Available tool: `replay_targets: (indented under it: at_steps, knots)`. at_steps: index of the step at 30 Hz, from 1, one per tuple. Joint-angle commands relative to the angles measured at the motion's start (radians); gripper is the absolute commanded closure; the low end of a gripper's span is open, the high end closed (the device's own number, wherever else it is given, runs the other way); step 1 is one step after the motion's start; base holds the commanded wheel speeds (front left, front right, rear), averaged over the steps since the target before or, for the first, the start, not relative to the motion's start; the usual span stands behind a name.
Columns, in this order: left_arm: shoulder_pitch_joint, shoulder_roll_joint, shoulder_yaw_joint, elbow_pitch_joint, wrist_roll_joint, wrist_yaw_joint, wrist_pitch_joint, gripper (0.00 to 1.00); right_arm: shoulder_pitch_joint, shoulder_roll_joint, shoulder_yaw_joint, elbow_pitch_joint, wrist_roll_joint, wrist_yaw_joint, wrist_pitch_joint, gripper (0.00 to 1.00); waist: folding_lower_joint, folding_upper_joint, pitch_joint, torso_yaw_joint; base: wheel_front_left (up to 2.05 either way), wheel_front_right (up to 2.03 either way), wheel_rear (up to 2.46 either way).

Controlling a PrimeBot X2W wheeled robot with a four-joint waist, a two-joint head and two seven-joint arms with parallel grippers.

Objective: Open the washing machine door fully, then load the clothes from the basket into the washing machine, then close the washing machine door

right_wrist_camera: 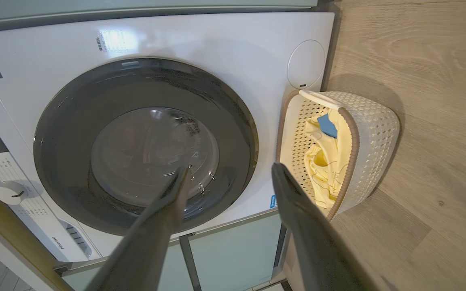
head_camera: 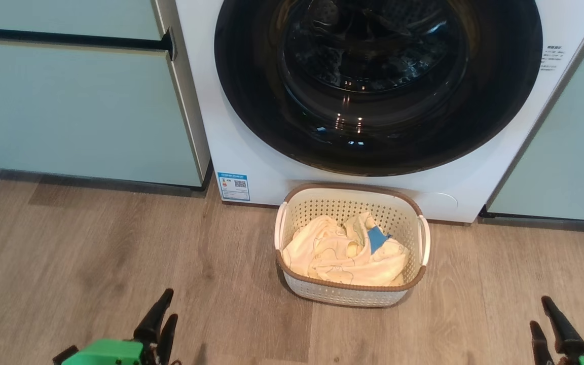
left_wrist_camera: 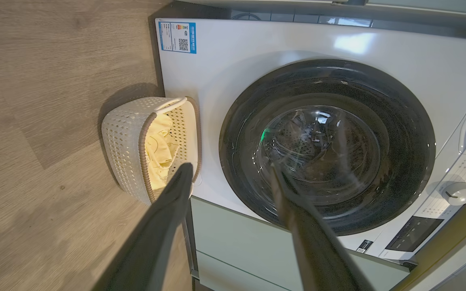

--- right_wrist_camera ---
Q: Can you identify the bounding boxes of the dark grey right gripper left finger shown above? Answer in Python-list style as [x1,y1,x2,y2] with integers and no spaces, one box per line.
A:
[85,167,190,291]

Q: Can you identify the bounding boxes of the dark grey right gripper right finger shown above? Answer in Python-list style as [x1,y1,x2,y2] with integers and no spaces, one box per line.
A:
[271,162,379,291]

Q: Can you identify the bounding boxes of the pale yellow garment blue patches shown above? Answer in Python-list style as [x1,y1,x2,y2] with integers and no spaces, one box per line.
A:
[304,145,353,210]
[305,108,349,162]

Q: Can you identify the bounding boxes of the round dark glass washer door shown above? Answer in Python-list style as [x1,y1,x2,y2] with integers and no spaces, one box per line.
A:
[34,58,259,236]

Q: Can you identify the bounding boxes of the white washing machine dial knob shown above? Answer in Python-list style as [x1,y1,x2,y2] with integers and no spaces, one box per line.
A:
[0,181,28,205]

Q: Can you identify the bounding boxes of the white front-load washing machine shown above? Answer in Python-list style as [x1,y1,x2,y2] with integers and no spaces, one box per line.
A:
[0,12,335,263]

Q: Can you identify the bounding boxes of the light blue cabinet panel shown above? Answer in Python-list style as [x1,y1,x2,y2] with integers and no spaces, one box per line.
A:
[0,0,318,23]

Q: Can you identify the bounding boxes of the pale green cabinet front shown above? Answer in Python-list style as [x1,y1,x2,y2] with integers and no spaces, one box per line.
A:
[62,210,287,291]

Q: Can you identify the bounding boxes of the white perforated laundry basket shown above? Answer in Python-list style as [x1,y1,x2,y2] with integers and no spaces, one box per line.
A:
[276,90,400,221]

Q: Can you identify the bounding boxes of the wooden countertop edge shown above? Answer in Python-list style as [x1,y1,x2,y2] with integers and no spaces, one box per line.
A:
[0,168,74,291]

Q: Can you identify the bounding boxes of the round white filter cover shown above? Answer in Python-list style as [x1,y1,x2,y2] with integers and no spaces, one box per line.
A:
[287,40,326,89]

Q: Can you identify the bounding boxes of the dark cabinet plinth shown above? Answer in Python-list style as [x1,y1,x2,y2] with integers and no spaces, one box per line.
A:
[317,0,342,93]

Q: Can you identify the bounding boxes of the printed instruction text sticker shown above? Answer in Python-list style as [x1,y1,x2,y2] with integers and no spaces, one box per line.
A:
[97,29,137,52]

